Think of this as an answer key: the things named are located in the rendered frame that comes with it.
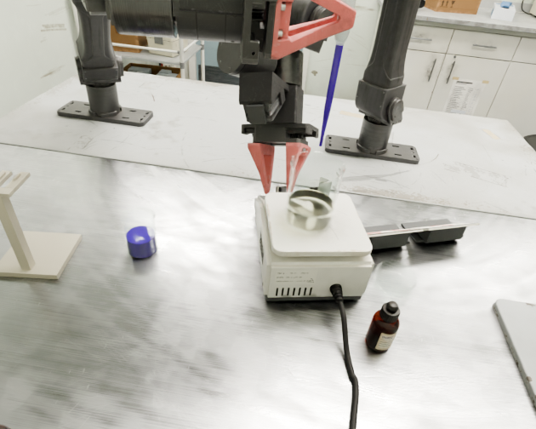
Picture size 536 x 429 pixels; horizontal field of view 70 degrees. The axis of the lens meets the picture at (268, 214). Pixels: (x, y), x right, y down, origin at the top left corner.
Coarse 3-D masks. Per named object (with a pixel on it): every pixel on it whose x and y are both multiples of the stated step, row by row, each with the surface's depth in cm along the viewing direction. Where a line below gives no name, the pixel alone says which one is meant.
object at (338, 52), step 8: (336, 48) 36; (336, 56) 36; (336, 64) 37; (336, 72) 37; (336, 80) 38; (328, 88) 38; (328, 96) 39; (328, 104) 39; (328, 112) 40; (320, 144) 42
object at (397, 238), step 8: (392, 224) 63; (392, 232) 55; (400, 232) 56; (408, 232) 56; (376, 240) 56; (384, 240) 57; (392, 240) 57; (400, 240) 58; (408, 240) 60; (376, 248) 58; (384, 248) 58
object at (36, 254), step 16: (0, 176) 43; (16, 176) 44; (0, 192) 42; (0, 208) 43; (16, 224) 45; (16, 240) 46; (32, 240) 53; (48, 240) 53; (64, 240) 53; (80, 240) 54; (16, 256) 47; (32, 256) 50; (48, 256) 51; (64, 256) 51; (0, 272) 48; (16, 272) 48; (32, 272) 48; (48, 272) 48
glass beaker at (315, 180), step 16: (304, 160) 46; (320, 160) 46; (336, 160) 45; (304, 176) 42; (320, 176) 48; (336, 176) 46; (288, 192) 45; (304, 192) 43; (320, 192) 42; (336, 192) 44; (288, 208) 46; (304, 208) 44; (320, 208) 44; (288, 224) 47; (304, 224) 45; (320, 224) 45
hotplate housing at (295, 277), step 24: (264, 216) 52; (264, 240) 48; (264, 264) 48; (288, 264) 45; (312, 264) 45; (336, 264) 46; (360, 264) 46; (264, 288) 47; (288, 288) 47; (312, 288) 47; (336, 288) 47; (360, 288) 48
